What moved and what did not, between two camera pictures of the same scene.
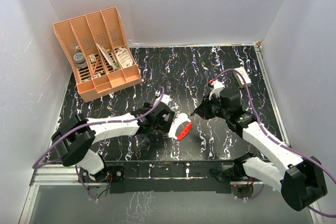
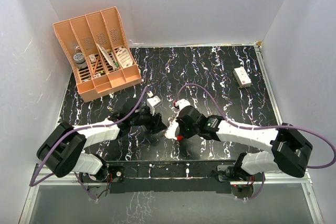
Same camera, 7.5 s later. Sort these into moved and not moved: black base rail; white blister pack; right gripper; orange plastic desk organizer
Moved: right gripper
Not moved: white blister pack; orange plastic desk organizer; black base rail
